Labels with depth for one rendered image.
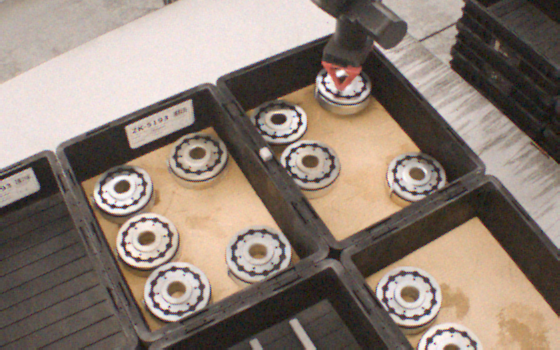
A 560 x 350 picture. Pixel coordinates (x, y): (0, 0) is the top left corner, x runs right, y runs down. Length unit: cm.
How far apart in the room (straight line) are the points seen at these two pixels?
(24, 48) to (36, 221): 172
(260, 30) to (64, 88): 48
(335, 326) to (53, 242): 49
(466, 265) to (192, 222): 45
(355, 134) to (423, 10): 167
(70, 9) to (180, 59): 145
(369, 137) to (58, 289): 60
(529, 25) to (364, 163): 106
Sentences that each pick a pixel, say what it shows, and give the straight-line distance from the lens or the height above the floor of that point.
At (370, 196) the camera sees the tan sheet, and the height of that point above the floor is 83.
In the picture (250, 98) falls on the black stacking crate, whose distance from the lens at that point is 125.
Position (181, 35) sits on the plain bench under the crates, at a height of 70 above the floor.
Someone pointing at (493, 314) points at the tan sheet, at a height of 83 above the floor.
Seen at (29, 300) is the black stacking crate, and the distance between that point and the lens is 112.
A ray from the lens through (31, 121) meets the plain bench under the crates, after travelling 153.
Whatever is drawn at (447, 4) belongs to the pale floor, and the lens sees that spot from 292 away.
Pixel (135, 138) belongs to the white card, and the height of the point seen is 88.
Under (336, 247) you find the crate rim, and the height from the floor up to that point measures 93.
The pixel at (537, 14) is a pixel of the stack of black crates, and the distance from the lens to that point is 218.
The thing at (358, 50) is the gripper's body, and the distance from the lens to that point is 116.
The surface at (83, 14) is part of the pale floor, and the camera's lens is 292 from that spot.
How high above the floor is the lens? 177
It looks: 52 degrees down
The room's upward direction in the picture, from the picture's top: straight up
